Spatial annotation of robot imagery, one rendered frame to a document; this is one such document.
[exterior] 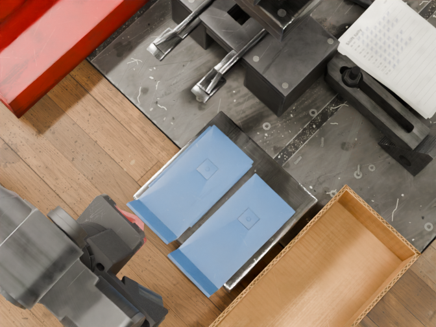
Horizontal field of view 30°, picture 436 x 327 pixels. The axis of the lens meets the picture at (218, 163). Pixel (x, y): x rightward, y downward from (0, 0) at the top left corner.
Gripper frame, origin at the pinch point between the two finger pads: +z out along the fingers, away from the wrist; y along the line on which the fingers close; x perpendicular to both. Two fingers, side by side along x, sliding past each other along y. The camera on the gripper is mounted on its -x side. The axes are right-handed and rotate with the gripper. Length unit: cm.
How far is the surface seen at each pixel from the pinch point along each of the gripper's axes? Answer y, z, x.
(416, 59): 34.5, 23.7, -9.1
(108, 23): 12.5, 13.3, 22.5
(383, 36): 34.0, 23.5, -4.0
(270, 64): 23.0, 13.4, 2.8
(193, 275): -0.2, 4.8, -8.6
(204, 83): 16.5, 9.9, 6.7
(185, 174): 6.0, 10.9, 1.3
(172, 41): 17.4, 10.5, 13.4
